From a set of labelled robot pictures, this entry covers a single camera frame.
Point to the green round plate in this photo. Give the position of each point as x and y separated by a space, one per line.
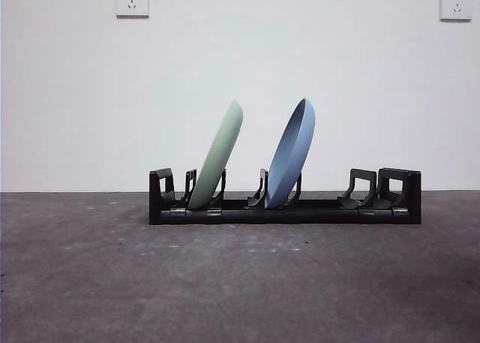
217 159

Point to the blue round plate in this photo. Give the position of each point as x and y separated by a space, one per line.
288 159

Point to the black plate rack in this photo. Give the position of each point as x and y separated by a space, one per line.
318 216

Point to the white wall socket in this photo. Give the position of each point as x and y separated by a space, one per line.
455 4
132 1

